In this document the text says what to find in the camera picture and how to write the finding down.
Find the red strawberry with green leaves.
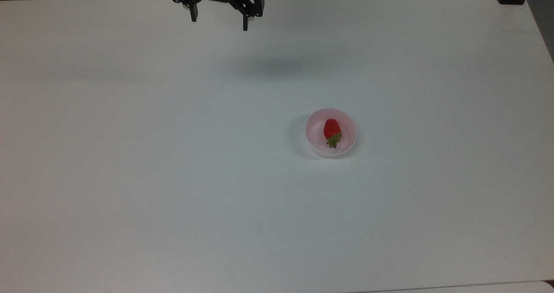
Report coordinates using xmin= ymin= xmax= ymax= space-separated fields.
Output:
xmin=323 ymin=119 xmax=342 ymax=149

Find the pink plastic bowl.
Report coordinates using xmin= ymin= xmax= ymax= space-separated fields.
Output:
xmin=305 ymin=108 xmax=358 ymax=158

